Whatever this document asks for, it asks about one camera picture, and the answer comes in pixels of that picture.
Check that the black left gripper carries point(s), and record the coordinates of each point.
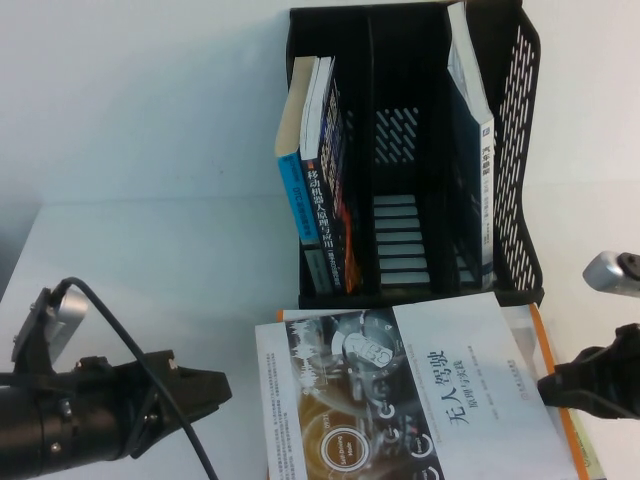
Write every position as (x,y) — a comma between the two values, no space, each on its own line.
(147,400)

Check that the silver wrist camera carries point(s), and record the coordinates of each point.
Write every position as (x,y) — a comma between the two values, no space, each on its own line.
(65,320)
(607,277)

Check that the orange bordered ROS2 book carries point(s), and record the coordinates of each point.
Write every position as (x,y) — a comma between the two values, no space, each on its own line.
(522,340)

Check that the yellow green book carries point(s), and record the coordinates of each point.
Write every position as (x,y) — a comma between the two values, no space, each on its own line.
(589,457)

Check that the white autonomous driving book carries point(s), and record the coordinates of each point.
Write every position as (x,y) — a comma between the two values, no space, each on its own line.
(400,390)

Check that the black perforated book stand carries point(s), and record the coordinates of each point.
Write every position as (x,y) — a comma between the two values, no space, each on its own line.
(400,165)

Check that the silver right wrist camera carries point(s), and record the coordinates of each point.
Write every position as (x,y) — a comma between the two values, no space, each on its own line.
(607,277)

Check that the book with blue spine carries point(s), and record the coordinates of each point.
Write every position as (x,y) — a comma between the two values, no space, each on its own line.
(295,200)

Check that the dark mobile robot book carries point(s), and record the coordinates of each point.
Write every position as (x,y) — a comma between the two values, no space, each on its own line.
(324,210)

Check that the white blue automotive book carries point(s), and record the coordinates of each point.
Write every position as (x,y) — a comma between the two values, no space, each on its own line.
(486,200)

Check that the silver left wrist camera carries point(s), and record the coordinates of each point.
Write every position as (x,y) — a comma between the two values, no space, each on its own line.
(65,320)

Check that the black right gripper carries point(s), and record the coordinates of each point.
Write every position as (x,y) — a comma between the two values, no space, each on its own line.
(612,370)

